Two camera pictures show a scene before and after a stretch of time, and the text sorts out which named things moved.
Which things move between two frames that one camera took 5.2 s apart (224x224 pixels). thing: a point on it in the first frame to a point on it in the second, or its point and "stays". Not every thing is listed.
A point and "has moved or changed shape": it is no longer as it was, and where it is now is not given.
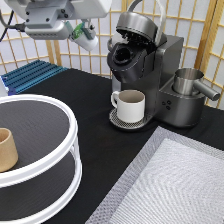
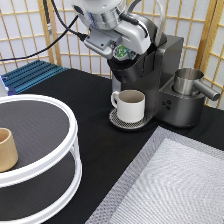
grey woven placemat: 169,179 stays
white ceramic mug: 130,105 stays
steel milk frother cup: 186,83 stays
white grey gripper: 50,19 to 102,41
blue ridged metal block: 29,76 stays
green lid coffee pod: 83,39 has moved or changed shape
